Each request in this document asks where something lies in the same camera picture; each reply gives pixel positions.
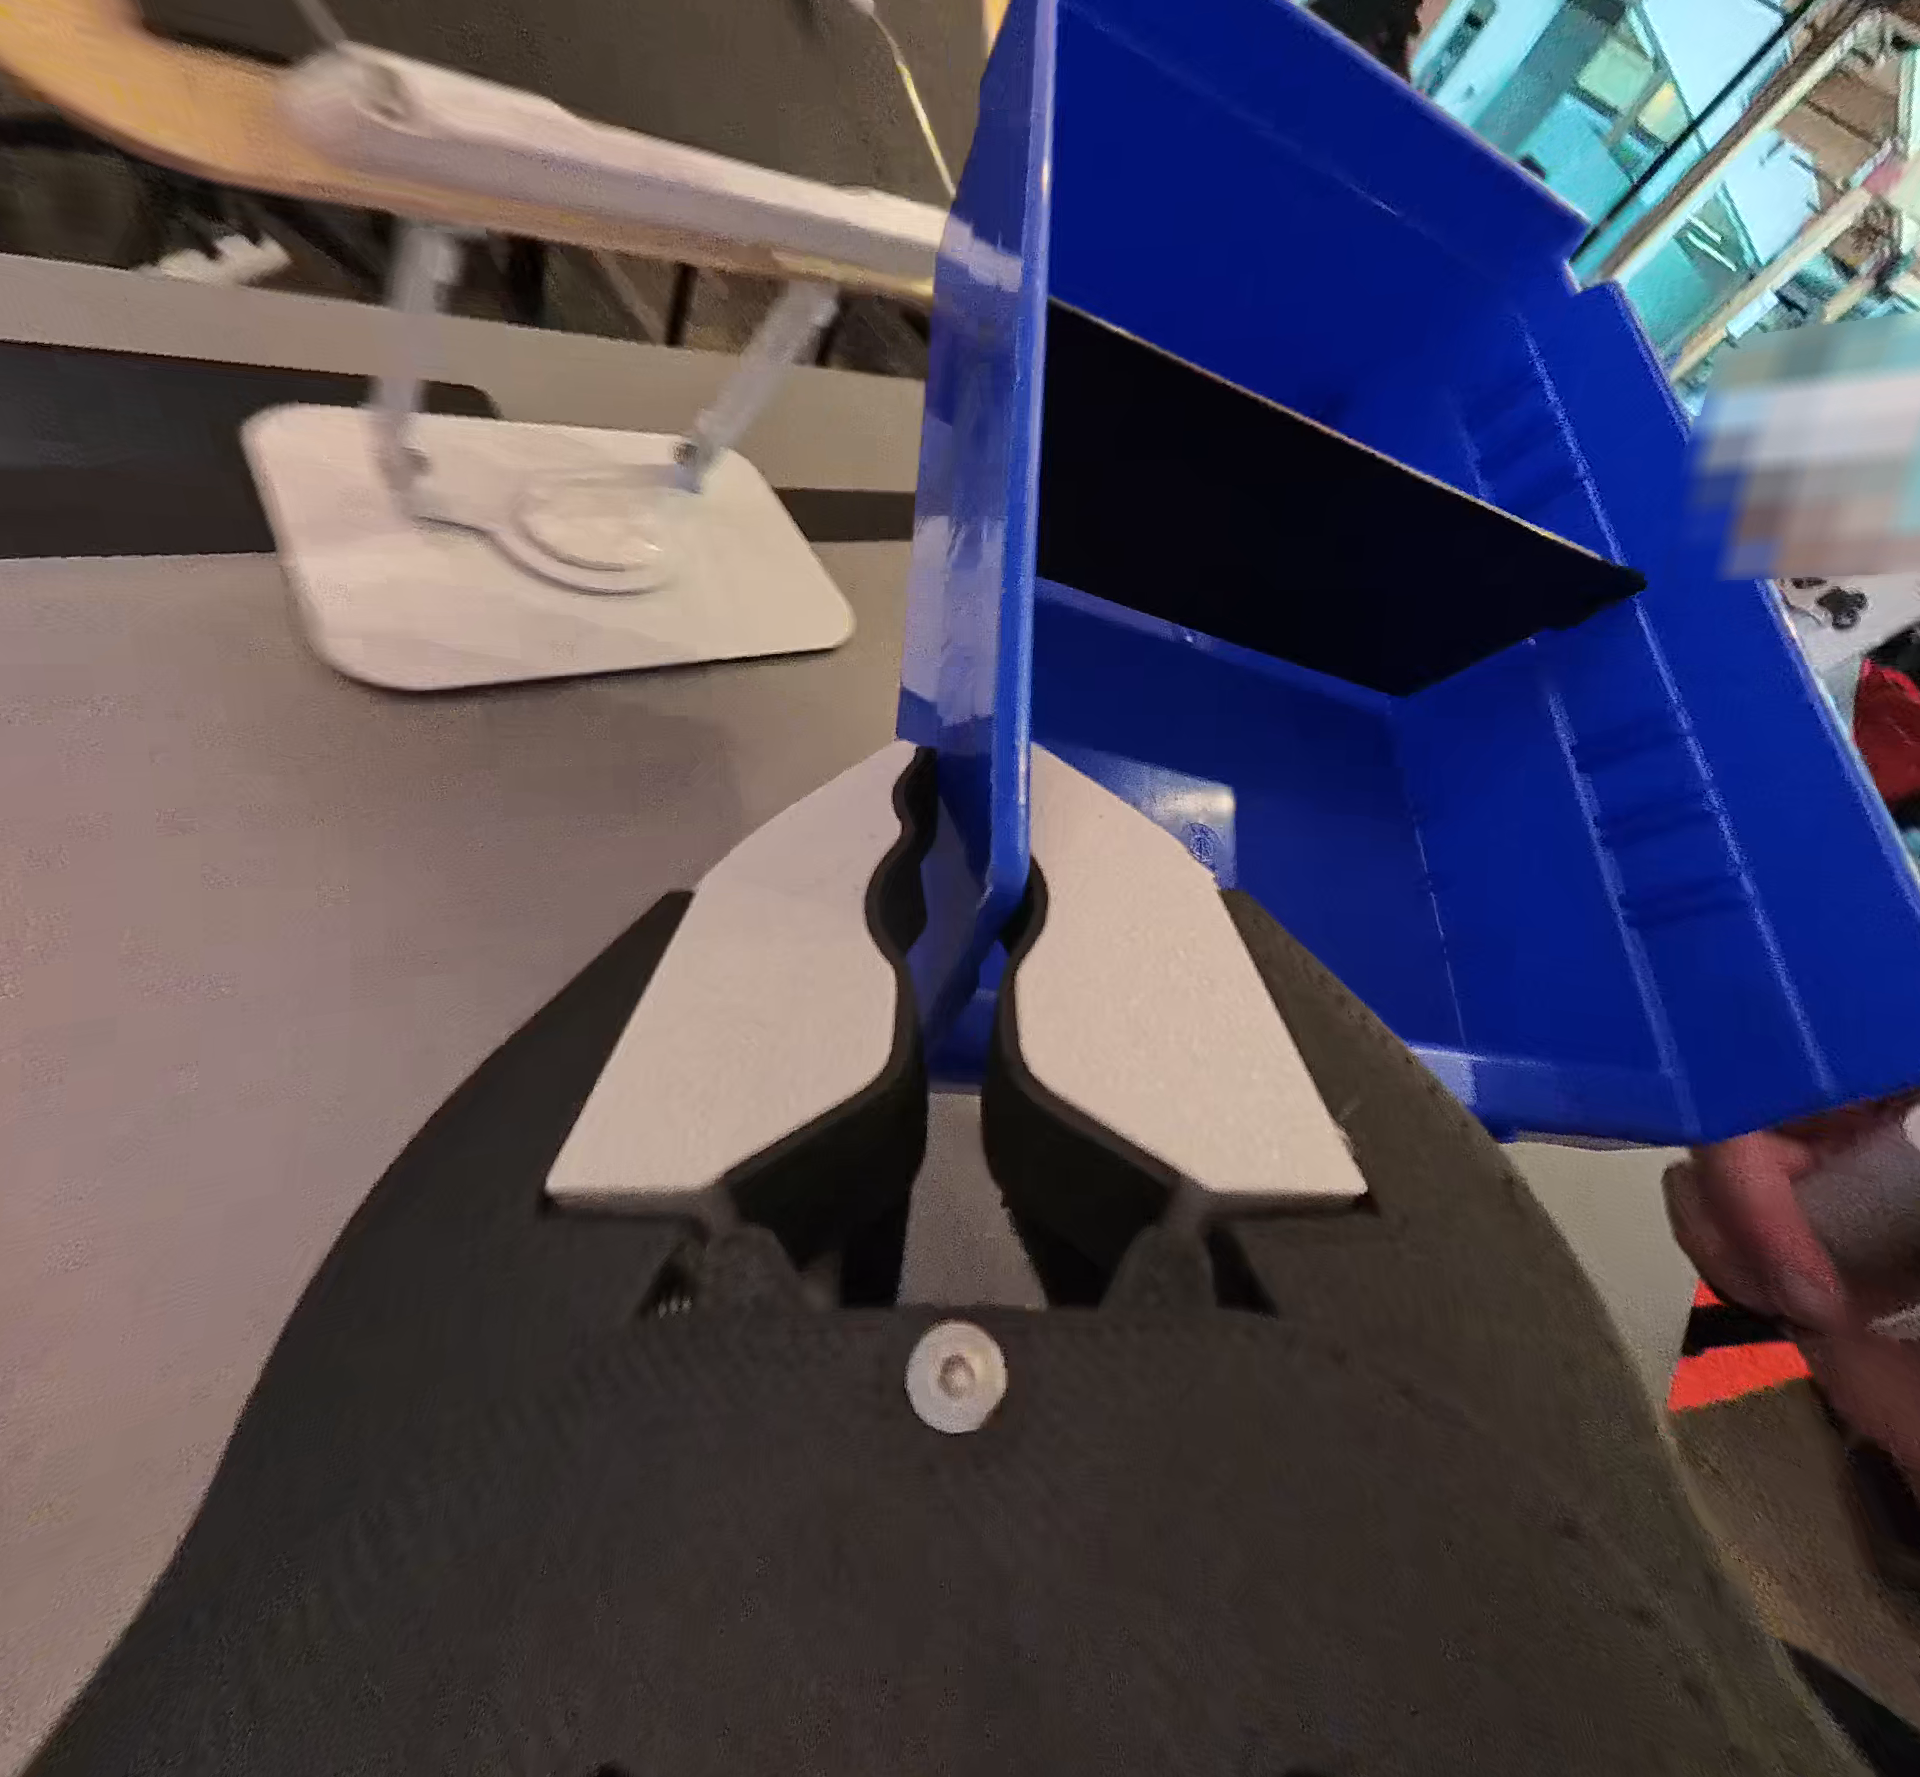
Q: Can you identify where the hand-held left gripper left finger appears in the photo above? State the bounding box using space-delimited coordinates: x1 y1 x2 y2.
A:
545 738 933 1311

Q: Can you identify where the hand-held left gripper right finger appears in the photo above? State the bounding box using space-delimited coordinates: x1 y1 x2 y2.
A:
983 753 1371 1311

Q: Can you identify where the blue plastic bin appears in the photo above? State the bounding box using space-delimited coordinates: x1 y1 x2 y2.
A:
894 0 1920 1149

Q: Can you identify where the person's right hand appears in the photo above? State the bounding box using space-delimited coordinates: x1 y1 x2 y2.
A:
1663 1100 1920 1510

